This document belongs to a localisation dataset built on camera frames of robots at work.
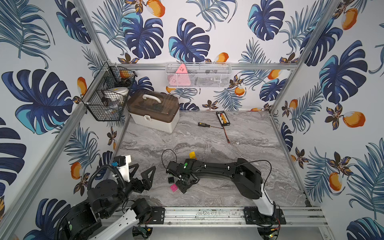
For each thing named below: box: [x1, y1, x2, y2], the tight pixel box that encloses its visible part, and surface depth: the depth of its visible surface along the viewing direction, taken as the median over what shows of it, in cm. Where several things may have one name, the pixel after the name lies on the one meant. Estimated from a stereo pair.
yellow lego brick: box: [189, 151, 196, 159], surface depth 88 cm
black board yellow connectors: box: [216, 110, 231, 127], surface depth 116 cm
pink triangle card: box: [169, 63, 191, 86], surface depth 92 cm
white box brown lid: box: [127, 89, 180, 134], surface depth 100 cm
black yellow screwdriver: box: [198, 122, 224, 129], surface depth 112 cm
